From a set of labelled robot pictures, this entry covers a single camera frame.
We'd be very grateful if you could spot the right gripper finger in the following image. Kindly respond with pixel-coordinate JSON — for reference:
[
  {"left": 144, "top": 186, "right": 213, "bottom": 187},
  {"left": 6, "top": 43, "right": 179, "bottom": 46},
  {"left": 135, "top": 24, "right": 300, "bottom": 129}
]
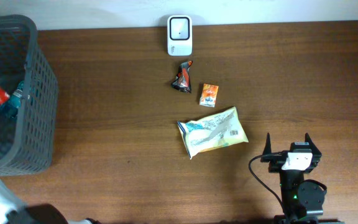
[
  {"left": 262, "top": 133, "right": 272, "bottom": 156},
  {"left": 305, "top": 133, "right": 321, "bottom": 157}
]

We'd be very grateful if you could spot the yellow white snack bag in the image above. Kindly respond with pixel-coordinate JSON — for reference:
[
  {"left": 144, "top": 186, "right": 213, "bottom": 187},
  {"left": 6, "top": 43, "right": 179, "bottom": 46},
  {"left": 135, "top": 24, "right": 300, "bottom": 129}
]
[{"left": 177, "top": 106, "right": 249, "bottom": 159}]

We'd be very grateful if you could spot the orange tissue pack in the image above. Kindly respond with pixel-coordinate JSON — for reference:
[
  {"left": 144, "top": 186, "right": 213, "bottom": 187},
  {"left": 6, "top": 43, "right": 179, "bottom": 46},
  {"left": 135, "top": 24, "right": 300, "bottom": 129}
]
[{"left": 199, "top": 83, "right": 219, "bottom": 108}]

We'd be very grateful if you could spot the black red snack wrapper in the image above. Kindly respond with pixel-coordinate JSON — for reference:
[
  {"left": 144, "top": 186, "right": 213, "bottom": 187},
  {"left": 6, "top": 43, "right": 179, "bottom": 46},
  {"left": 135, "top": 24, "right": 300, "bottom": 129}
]
[{"left": 170, "top": 60, "right": 193, "bottom": 93}]

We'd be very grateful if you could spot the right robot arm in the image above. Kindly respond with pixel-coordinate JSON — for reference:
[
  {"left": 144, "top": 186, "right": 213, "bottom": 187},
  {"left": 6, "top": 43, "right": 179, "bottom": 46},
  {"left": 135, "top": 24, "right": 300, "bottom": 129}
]
[{"left": 260, "top": 134, "right": 340, "bottom": 224}]

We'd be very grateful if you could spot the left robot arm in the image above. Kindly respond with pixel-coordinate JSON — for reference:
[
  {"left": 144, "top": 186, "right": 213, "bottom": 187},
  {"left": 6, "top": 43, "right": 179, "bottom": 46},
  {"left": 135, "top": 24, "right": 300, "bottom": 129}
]
[{"left": 0, "top": 179, "right": 100, "bottom": 224}]

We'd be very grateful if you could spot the white barcode scanner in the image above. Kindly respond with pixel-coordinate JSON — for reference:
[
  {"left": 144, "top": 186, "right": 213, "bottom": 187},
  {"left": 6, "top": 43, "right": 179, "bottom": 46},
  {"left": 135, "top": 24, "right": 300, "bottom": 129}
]
[{"left": 167, "top": 15, "right": 193, "bottom": 57}]

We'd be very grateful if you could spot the blue mouthwash bottle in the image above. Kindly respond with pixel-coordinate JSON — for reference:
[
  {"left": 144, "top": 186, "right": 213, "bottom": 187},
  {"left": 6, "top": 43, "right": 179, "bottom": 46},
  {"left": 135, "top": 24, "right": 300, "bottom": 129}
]
[{"left": 0, "top": 81, "right": 24, "bottom": 119}]

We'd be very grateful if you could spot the grey plastic basket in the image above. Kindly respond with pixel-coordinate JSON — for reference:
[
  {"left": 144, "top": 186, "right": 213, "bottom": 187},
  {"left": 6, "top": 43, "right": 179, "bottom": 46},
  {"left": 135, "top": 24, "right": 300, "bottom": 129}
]
[{"left": 0, "top": 15, "right": 58, "bottom": 176}]

